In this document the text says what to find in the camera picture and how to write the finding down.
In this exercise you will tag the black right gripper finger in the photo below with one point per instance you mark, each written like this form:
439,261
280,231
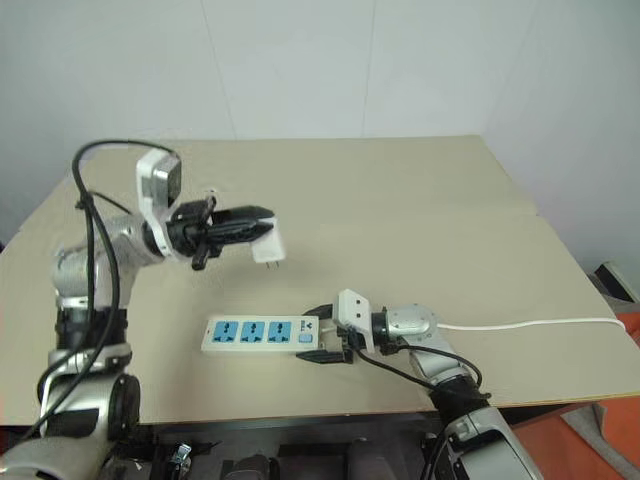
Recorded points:
320,357
320,311

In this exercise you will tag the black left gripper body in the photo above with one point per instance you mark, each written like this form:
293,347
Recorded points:
184,232

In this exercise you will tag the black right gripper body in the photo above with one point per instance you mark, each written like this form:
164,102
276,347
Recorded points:
346,342

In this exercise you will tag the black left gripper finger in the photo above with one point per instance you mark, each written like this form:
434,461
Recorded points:
240,234
247,214

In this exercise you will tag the white charger plug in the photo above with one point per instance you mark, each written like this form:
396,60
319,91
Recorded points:
268,247

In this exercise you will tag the white power strip blue sockets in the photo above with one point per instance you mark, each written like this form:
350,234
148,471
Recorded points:
260,334

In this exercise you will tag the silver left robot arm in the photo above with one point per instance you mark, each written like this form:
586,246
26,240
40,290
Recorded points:
75,270

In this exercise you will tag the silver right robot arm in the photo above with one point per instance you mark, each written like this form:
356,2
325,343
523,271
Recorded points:
425,325

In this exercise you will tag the dark rounded shape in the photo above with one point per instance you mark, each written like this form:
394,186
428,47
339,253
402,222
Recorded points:
252,467

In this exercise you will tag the small silver metal clamp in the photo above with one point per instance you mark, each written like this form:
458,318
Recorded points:
181,456

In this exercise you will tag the grey cloth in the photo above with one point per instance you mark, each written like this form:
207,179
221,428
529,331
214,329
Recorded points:
590,430

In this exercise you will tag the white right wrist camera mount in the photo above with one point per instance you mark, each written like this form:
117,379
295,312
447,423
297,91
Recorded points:
354,312

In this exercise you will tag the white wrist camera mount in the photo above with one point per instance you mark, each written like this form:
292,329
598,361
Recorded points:
150,200
354,312

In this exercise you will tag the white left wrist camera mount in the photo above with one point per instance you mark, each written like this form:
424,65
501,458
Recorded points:
150,200

